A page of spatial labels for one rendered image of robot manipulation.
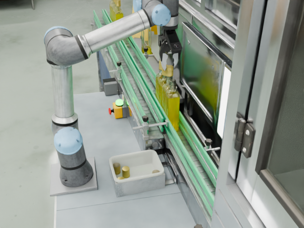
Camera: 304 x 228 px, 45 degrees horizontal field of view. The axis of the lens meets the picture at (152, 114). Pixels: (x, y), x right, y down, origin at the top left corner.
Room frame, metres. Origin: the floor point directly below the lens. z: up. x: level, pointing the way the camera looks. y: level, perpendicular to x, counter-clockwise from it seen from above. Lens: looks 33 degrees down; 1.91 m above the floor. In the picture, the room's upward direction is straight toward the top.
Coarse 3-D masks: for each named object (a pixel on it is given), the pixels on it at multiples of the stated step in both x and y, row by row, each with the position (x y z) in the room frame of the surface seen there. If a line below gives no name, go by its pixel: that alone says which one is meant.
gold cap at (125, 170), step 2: (124, 166) 1.25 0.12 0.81; (126, 166) 1.25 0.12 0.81; (122, 168) 1.24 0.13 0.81; (124, 168) 1.24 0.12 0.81; (126, 168) 1.24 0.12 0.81; (128, 168) 1.24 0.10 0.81; (122, 170) 1.23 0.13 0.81; (124, 170) 1.22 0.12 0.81; (126, 170) 1.22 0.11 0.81; (128, 170) 1.23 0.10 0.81; (122, 172) 1.23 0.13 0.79; (124, 172) 1.22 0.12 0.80; (126, 172) 1.22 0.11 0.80; (128, 172) 1.23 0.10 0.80; (122, 174) 1.24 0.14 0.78; (124, 174) 1.22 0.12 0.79; (126, 174) 1.22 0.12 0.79; (128, 174) 1.23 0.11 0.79; (124, 176) 1.22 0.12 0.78; (126, 176) 1.22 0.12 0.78; (128, 176) 1.22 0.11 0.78
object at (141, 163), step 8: (136, 152) 1.31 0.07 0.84; (144, 152) 1.32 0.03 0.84; (152, 152) 1.32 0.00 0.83; (112, 160) 1.27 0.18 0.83; (120, 160) 1.29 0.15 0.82; (128, 160) 1.30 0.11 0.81; (136, 160) 1.31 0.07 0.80; (144, 160) 1.32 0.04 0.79; (152, 160) 1.32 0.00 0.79; (112, 168) 1.20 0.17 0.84; (120, 168) 1.28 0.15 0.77; (136, 168) 1.28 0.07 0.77; (144, 168) 1.28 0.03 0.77; (152, 168) 1.28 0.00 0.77; (160, 168) 1.22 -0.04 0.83; (136, 176) 1.23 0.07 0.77; (144, 176) 1.15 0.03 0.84; (152, 176) 1.16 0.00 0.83
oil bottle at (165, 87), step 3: (165, 84) 1.52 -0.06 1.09; (162, 87) 1.52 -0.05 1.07; (165, 87) 1.50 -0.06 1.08; (168, 87) 1.49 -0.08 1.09; (162, 90) 1.52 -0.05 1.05; (165, 90) 1.49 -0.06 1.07; (162, 93) 1.52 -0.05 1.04; (165, 93) 1.48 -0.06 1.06; (162, 96) 1.52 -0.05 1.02; (162, 99) 1.52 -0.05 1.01; (162, 102) 1.52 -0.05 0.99; (162, 105) 1.52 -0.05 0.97; (162, 108) 1.52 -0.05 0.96
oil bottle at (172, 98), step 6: (168, 90) 1.46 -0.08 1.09; (168, 96) 1.43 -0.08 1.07; (174, 96) 1.43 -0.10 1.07; (168, 102) 1.43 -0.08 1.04; (174, 102) 1.43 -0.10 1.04; (168, 108) 1.43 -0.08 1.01; (174, 108) 1.43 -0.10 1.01; (168, 114) 1.43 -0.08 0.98; (174, 114) 1.43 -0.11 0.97; (174, 120) 1.43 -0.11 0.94; (174, 126) 1.43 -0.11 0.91
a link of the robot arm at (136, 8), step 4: (136, 0) 1.47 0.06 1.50; (140, 0) 1.47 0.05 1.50; (144, 0) 1.46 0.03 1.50; (148, 0) 1.44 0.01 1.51; (160, 0) 1.49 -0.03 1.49; (136, 4) 1.46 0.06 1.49; (140, 4) 1.46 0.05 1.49; (144, 4) 1.44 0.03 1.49; (136, 8) 1.46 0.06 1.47; (140, 8) 1.45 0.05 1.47
